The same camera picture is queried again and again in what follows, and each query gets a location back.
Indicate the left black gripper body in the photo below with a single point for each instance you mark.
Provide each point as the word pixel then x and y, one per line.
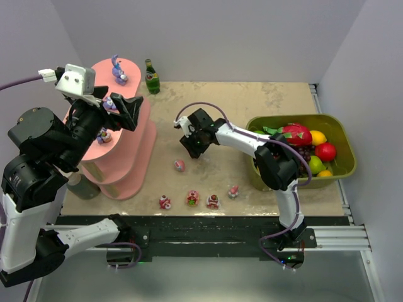
pixel 105 112

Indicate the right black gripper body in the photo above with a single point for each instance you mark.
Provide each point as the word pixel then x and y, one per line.
pixel 195 143

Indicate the purple bunny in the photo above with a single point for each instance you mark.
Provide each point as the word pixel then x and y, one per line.
pixel 109 104

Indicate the small purple bunny cupcake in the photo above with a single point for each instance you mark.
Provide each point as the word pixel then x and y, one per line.
pixel 103 136

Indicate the purple bunny figure toy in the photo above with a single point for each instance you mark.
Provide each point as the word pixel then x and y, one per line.
pixel 120 77

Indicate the pink egg shaped toy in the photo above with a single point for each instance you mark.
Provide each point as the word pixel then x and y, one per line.
pixel 179 165

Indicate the pink bunny figure toy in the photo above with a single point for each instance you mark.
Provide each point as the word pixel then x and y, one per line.
pixel 233 192

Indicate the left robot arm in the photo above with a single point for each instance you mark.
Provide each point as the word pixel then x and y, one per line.
pixel 50 149

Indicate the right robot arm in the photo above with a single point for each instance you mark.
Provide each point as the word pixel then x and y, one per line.
pixel 277 162

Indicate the pink tiered shelf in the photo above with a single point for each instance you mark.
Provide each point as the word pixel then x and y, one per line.
pixel 119 166

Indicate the green glass bottle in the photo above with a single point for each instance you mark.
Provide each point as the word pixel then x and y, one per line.
pixel 151 78

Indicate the green soap dispenser bottle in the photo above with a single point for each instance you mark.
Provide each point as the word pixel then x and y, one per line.
pixel 79 185

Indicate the pink round cake toy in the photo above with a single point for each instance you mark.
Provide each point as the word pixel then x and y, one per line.
pixel 192 198

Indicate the strawberry cake toy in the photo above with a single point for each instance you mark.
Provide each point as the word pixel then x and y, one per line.
pixel 213 202

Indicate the red white cake toy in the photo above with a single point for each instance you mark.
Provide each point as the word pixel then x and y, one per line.
pixel 164 202

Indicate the pink dragon fruit toy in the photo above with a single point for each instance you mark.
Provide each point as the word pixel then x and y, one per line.
pixel 296 134

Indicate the purple grape bunch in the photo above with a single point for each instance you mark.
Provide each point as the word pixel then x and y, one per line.
pixel 306 151

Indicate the yellow lemon toy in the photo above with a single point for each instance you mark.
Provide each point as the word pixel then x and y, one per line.
pixel 318 137

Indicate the green pear toy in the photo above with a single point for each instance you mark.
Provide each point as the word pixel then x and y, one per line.
pixel 316 165

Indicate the red apple toy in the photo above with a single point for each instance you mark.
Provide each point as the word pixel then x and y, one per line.
pixel 326 152

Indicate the orange fruit toy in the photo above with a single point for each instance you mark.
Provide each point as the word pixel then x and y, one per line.
pixel 325 173

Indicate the olive green plastic bin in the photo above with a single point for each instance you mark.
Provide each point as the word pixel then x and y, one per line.
pixel 344 163

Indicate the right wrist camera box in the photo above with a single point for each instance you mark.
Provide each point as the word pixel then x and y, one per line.
pixel 185 125

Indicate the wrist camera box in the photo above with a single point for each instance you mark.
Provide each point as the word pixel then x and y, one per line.
pixel 185 125
pixel 78 83

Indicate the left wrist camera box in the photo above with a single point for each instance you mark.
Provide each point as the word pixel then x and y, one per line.
pixel 78 83

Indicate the black base frame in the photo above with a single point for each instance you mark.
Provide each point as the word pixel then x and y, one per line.
pixel 210 236

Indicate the aluminium rail frame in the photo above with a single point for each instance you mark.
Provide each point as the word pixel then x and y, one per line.
pixel 343 238

